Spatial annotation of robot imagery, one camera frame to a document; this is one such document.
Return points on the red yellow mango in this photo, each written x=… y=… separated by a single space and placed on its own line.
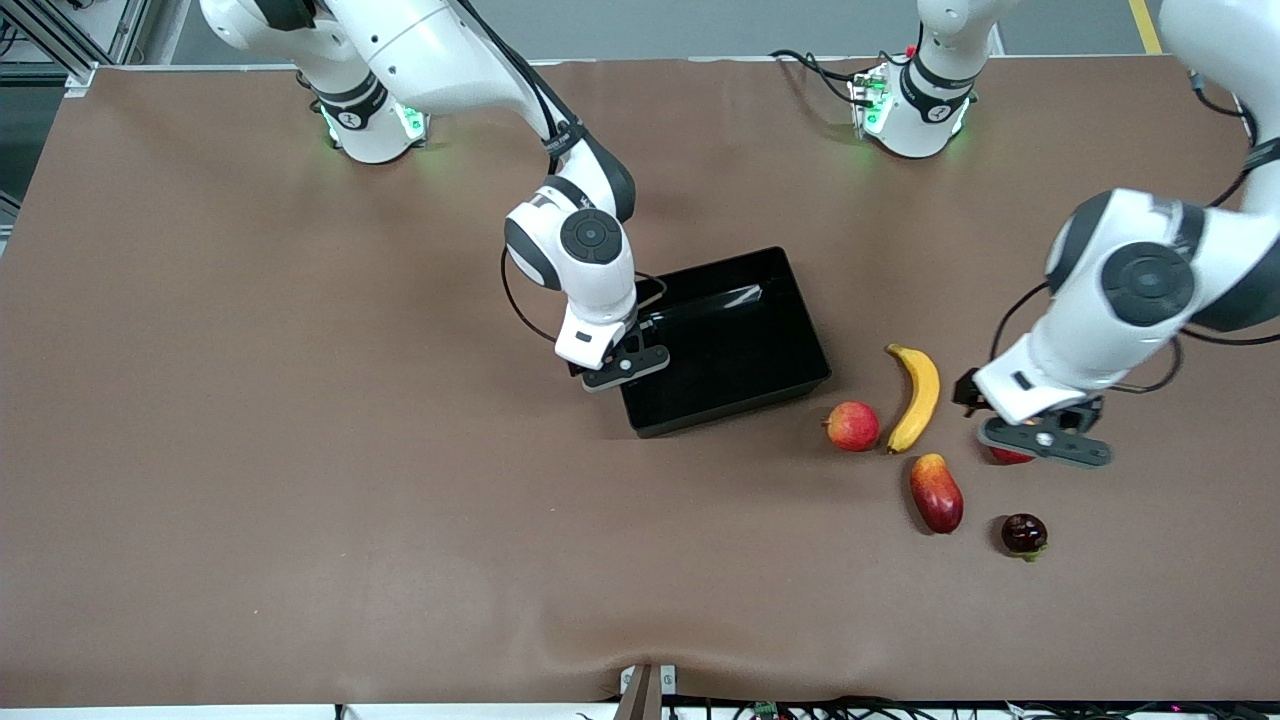
x=937 y=495

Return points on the black plastic box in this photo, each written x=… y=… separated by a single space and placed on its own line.
x=730 y=350

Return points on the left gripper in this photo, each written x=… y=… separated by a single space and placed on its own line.
x=967 y=389

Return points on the metal table clamp bracket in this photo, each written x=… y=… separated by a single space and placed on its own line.
x=645 y=700

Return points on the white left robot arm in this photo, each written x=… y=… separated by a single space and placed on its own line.
x=1100 y=340

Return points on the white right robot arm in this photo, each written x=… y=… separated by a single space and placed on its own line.
x=430 y=50

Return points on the yellow banana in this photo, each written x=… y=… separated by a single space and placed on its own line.
x=922 y=390

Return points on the aluminium frame profile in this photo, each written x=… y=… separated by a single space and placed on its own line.
x=60 y=40

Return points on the fabric table cover mat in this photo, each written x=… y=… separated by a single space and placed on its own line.
x=300 y=450

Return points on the red apple with yellow patch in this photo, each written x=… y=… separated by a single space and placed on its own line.
x=1010 y=457

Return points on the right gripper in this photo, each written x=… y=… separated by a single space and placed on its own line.
x=574 y=369

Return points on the round red apple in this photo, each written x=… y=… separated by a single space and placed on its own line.
x=853 y=427

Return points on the dark purple mangosteen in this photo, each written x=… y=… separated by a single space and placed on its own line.
x=1023 y=533

